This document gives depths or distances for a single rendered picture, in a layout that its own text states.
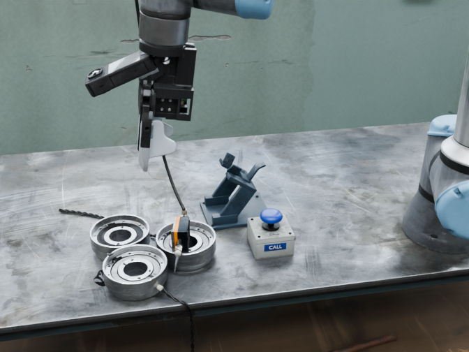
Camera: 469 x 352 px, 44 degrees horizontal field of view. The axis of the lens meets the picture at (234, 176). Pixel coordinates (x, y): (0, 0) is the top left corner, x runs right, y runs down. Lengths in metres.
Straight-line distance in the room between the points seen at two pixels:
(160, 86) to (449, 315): 0.82
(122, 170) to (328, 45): 1.58
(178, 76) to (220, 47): 1.68
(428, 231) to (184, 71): 0.53
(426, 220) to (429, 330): 0.31
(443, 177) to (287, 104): 1.87
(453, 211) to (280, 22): 1.82
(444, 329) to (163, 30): 0.86
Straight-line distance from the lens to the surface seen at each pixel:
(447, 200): 0.91
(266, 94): 2.71
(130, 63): 0.91
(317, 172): 1.32
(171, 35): 0.88
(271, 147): 1.43
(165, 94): 0.91
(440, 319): 1.37
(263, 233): 1.02
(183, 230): 0.98
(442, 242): 1.11
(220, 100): 2.67
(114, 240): 1.09
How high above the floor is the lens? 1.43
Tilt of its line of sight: 29 degrees down
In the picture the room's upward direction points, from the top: straight up
